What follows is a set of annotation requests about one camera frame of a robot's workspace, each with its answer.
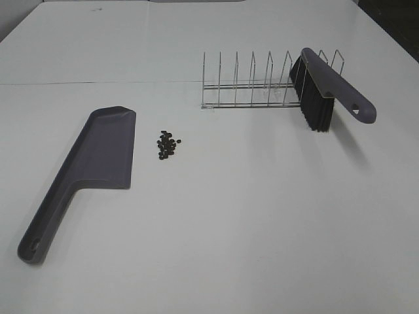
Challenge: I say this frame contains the pile of coffee beans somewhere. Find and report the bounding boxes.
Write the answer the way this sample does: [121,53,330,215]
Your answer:
[156,130,182,160]

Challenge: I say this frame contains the chrome wire dish rack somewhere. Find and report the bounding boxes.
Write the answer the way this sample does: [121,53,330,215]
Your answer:
[200,48,345,110]

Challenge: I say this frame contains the purple plastic dustpan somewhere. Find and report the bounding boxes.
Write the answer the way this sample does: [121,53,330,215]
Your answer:
[17,106,136,265]

